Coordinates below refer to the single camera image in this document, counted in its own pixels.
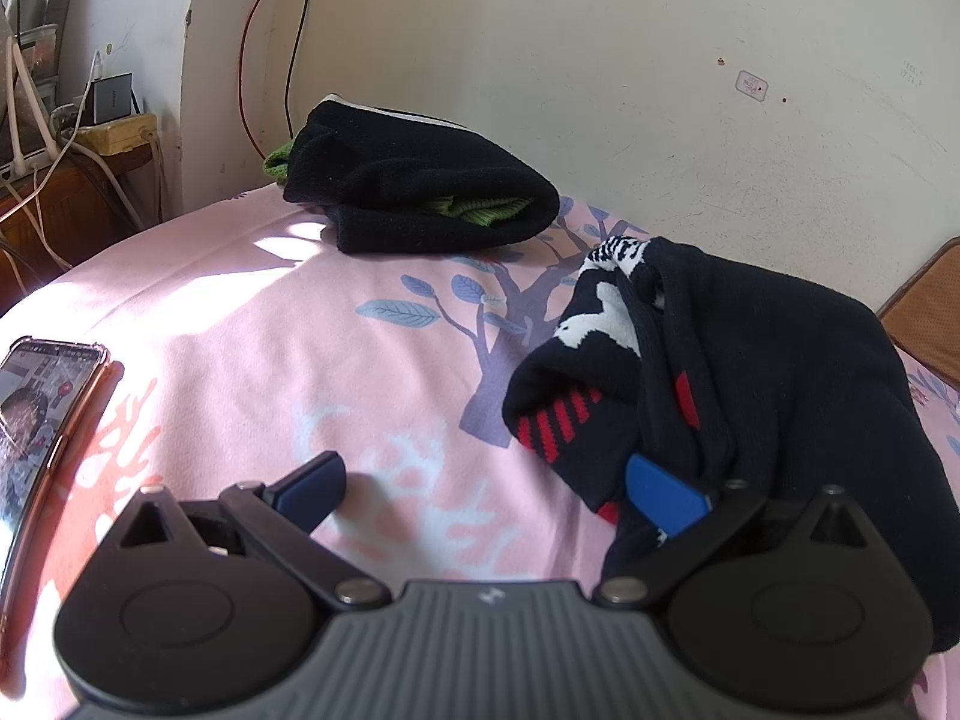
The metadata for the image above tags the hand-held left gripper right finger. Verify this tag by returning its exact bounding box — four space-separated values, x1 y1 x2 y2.
596 454 875 608

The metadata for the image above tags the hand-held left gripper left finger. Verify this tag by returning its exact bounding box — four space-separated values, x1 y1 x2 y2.
97 450 391 610

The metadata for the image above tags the black red reindeer sweater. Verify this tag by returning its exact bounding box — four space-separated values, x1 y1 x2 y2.
501 235 960 653

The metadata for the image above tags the pink floral bed sheet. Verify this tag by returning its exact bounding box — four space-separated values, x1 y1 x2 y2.
0 184 960 720

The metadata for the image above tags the smartphone in clear case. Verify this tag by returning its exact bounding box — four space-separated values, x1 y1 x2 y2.
0 337 113 661

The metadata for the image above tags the folded black green garment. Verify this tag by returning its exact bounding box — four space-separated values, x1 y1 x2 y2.
262 94 562 256

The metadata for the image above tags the wooden cabinet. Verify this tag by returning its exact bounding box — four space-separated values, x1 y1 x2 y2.
0 146 181 316

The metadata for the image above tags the yellowed power strip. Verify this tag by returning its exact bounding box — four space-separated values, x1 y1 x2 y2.
71 114 160 158

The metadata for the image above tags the black power adapter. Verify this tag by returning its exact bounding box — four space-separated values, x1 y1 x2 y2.
91 73 136 125

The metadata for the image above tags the white router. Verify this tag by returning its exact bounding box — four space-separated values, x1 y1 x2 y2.
0 34 67 182

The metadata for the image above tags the white power cable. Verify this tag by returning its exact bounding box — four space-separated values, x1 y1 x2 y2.
64 129 167 235

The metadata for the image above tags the black wall cable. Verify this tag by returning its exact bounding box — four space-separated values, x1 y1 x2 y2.
283 0 310 145

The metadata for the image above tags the red wall cable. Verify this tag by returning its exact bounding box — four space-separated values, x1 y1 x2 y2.
238 0 283 182

